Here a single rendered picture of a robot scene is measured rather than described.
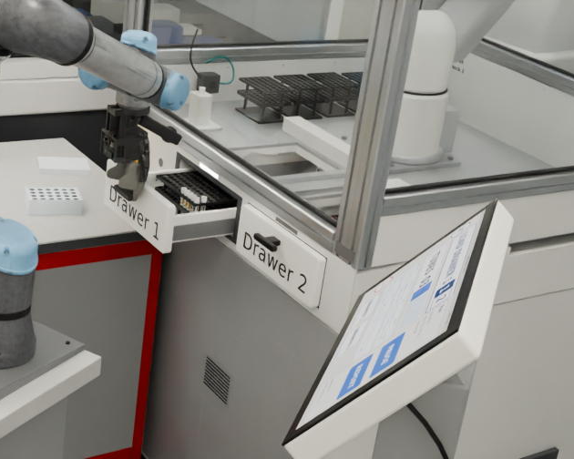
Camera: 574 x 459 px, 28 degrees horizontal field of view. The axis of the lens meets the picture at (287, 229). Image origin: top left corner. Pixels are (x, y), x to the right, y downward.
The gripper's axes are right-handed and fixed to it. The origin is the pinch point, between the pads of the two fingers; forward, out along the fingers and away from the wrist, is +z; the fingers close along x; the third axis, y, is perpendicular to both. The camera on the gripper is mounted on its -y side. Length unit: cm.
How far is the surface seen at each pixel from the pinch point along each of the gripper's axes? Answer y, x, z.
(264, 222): -16.8, 26.3, -1.9
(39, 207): 10.8, -24.1, 12.5
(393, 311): 3, 89, -16
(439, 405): 3, 103, -8
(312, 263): -16.8, 43.9, -0.6
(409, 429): 6, 100, -2
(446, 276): -1, 95, -25
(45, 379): 38, 43, 15
